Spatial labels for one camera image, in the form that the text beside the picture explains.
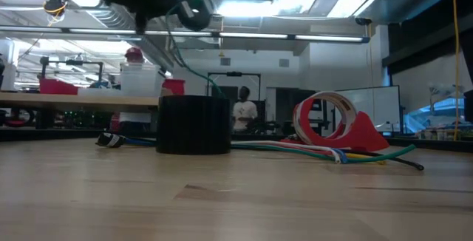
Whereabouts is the black round cord spool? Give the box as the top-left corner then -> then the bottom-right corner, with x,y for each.
177,0 -> 216,33

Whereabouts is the thin dark green cord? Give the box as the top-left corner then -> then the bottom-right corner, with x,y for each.
165,2 -> 227,100

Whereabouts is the white label roll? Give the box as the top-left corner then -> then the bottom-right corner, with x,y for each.
294,91 -> 359,146

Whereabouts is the red circuit board module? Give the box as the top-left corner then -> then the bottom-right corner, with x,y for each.
293,91 -> 391,152

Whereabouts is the person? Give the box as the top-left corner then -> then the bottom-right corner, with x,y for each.
117,47 -> 156,135
231,85 -> 259,133

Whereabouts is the clear plastic storage box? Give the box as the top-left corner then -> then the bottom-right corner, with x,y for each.
120,62 -> 166,98

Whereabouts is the red bucket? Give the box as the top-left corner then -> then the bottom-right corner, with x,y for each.
162,78 -> 186,96

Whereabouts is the wood top metal workbench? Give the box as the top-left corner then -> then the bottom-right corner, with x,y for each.
0,92 -> 160,131

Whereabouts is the black pipe stand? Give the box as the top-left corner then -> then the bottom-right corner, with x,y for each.
38,55 -> 106,86

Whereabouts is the red plastic bin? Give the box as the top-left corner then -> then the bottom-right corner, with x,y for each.
38,78 -> 80,95

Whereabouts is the long ceiling light bar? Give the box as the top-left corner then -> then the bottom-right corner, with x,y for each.
0,25 -> 371,44

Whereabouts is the red drawer unit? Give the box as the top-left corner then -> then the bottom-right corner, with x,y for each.
109,112 -> 122,132

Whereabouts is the wide tape roll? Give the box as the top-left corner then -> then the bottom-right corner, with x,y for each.
155,95 -> 233,156

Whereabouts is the black taped bundle end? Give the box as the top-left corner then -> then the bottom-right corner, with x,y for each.
95,132 -> 126,149

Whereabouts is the silver ventilation duct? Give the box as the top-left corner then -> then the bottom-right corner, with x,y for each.
47,0 -> 186,70

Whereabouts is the black ceiling camera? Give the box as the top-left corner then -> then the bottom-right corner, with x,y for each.
42,0 -> 70,17

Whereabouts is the black frame stand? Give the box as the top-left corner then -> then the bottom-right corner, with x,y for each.
205,71 -> 262,100

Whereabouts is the bundle of coloured cables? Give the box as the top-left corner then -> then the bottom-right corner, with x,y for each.
123,136 -> 350,164

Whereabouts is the white cable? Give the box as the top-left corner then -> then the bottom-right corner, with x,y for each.
231,140 -> 343,164

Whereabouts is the red cable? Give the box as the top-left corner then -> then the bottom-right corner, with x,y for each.
258,141 -> 336,157

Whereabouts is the bundle of coloured wires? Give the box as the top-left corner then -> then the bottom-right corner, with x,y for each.
345,152 -> 387,165
231,143 -> 417,164

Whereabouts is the black cable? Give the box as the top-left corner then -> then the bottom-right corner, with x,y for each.
339,148 -> 425,171

